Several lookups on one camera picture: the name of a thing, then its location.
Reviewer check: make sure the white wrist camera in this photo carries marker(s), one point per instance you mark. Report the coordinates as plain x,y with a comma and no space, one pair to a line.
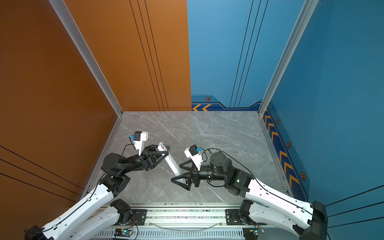
195,154
138,140

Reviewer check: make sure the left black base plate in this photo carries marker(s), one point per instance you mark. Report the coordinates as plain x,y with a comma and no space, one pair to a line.
135,217

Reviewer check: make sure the aluminium corner post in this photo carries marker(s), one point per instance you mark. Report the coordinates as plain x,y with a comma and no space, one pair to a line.
301,23
74,32

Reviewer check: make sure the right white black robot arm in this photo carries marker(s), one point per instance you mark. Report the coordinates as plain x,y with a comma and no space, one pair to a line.
262,204

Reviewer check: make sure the right aluminium corner post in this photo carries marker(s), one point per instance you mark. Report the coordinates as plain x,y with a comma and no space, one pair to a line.
301,23

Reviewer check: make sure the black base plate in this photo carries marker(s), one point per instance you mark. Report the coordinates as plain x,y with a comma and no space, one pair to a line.
232,216
135,217

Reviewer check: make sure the circuit board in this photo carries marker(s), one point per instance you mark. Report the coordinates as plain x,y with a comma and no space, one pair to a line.
252,233
123,233

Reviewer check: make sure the right circuit board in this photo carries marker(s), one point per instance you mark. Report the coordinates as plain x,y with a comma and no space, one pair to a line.
252,233

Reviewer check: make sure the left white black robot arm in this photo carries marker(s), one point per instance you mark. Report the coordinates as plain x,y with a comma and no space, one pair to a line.
100,208

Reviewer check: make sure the left aluminium corner post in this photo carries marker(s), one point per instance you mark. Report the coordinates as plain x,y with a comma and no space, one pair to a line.
74,32

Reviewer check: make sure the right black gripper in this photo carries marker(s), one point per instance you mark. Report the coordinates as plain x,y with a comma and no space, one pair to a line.
196,175

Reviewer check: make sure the left circuit board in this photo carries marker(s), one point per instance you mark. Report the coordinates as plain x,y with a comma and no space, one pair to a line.
123,233

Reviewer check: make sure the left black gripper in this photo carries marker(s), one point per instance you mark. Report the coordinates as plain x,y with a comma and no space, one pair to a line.
149,157

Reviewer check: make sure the white remote control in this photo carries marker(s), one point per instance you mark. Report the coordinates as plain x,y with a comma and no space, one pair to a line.
170,160

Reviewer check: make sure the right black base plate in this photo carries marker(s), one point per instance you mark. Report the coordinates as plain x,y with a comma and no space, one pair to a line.
232,216

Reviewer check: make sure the aluminium front rail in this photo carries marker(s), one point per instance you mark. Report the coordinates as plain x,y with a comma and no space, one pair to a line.
192,219

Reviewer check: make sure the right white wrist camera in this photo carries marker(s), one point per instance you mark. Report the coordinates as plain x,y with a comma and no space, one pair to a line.
195,154

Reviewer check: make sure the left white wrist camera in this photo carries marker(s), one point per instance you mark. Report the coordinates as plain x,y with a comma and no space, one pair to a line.
138,140

